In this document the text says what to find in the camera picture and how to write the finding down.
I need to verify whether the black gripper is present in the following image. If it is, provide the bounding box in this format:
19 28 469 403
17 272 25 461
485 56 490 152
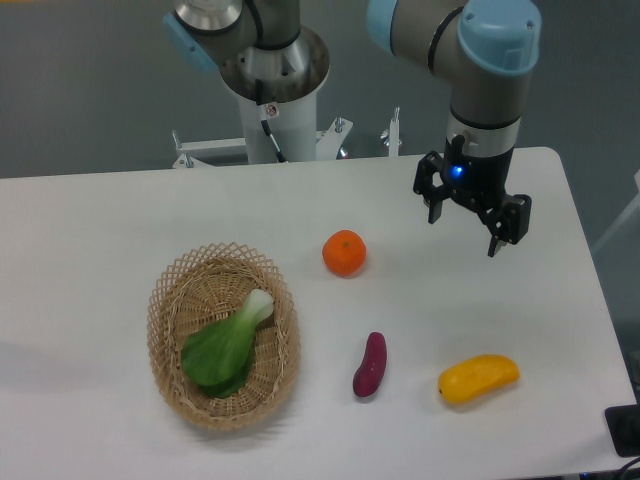
413 134 532 258

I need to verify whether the green bok choy vegetable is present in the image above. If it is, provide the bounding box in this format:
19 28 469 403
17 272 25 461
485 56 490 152
181 289 274 398

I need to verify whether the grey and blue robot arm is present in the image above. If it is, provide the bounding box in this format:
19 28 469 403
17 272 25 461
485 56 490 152
163 1 542 254

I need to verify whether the woven wicker basket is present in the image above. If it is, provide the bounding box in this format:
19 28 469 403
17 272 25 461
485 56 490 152
147 243 301 431

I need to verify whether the orange mandarin fruit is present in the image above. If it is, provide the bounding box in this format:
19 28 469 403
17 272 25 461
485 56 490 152
322 230 367 277

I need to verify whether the yellow mango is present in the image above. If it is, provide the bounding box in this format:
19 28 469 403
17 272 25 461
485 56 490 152
438 354 520 405

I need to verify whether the purple sweet potato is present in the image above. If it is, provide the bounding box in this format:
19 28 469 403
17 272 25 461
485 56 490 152
352 332 387 398

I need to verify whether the black device at edge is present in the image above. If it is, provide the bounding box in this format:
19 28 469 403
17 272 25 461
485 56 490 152
604 404 639 458

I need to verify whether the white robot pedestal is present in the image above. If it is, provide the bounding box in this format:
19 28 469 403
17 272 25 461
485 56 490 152
237 93 317 164

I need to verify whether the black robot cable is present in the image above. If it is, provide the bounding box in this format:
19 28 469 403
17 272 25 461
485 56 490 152
254 78 288 164

